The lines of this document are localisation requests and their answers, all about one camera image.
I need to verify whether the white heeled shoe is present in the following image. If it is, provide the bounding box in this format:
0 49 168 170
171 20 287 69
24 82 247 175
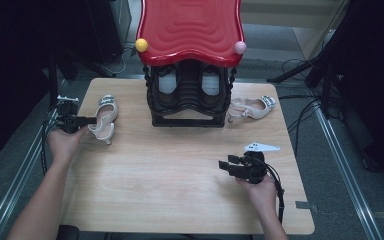
87 94 119 146
227 95 277 124

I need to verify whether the grey metal table bracket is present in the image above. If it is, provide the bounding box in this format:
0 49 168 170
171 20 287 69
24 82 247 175
294 200 319 213

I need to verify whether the person's left hand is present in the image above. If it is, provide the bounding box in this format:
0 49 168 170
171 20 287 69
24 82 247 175
47 125 90 162

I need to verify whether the black leather shoe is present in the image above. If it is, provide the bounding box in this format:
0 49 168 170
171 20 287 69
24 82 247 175
154 64 183 101
198 64 227 101

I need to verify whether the person's right hand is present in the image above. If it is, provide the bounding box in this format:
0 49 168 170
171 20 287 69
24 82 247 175
235 173 278 215

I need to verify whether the thin looped black cable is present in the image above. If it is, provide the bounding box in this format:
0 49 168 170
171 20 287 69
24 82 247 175
280 58 314 81

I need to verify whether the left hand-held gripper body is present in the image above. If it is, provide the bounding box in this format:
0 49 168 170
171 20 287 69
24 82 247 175
54 95 81 135

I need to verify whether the black stand post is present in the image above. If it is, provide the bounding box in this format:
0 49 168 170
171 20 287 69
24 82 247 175
46 49 61 101

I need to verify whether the dark curtain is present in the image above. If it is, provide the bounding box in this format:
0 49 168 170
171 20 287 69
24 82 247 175
0 0 124 168
329 0 384 183

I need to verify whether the black floor cable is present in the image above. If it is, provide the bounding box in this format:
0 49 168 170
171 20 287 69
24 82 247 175
278 94 328 154

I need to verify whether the white floor cable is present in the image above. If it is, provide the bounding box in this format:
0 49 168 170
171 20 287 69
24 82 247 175
99 46 138 76

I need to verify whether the black tripod stand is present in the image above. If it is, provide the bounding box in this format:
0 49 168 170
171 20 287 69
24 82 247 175
266 33 348 118

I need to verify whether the red and black shoe rack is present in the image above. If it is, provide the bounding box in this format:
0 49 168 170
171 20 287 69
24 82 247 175
134 0 248 128

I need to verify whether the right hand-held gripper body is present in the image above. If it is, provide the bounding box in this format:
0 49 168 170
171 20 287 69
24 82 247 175
239 141 282 185

